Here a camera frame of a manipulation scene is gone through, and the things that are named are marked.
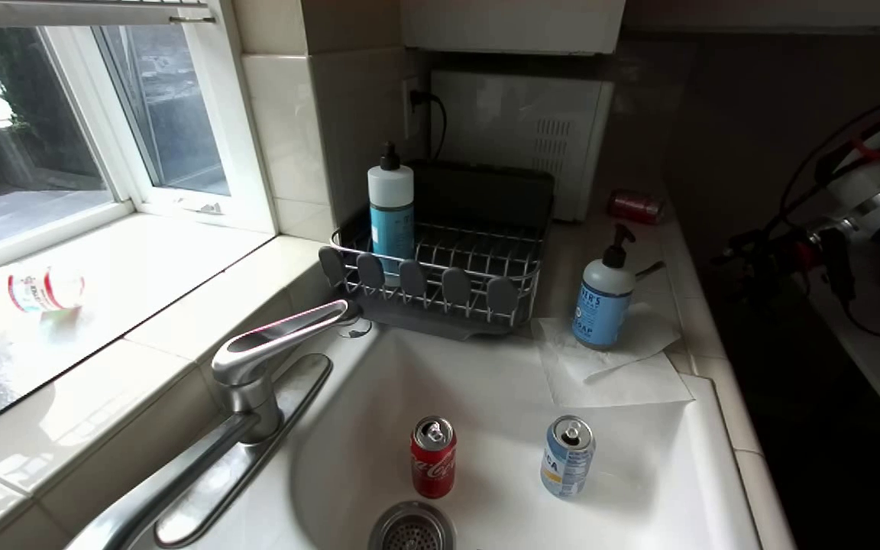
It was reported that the grey dish drying rack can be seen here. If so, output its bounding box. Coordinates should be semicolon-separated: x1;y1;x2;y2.
319;162;552;335

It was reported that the blue dish soap bottle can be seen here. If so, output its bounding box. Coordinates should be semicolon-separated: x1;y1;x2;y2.
366;144;417;258

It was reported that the blue hand soap pump bottle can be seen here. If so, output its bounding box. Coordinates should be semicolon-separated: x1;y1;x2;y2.
571;222;635;349

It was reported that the red soda can upright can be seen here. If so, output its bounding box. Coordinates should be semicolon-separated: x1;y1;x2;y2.
409;415;459;498

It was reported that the red soda can lying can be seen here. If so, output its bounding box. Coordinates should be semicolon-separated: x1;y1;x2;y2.
610;194;665;225

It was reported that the chrome sink faucet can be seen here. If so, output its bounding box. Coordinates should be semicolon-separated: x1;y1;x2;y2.
68;301;356;550

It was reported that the blue soda can upright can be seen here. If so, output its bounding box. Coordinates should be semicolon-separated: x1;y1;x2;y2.
540;415;595;498

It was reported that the white folded paper towel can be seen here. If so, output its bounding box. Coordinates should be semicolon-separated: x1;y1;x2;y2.
534;306;690;409

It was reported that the metal sink drain strainer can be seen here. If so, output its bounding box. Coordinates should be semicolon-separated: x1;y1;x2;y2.
371;500;455;550

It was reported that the white sink basin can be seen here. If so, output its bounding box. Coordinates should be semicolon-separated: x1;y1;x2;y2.
290;331;759;550

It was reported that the clear red striped plastic cup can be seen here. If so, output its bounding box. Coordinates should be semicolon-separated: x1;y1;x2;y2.
6;270;85;315

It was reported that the white framed window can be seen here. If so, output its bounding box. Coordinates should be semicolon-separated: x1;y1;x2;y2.
0;0;275;267

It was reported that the black microwave power cord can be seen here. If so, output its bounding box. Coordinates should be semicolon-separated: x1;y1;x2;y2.
409;88;454;166

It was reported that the white wall power outlet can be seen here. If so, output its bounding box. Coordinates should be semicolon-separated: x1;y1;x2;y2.
403;79;431;137

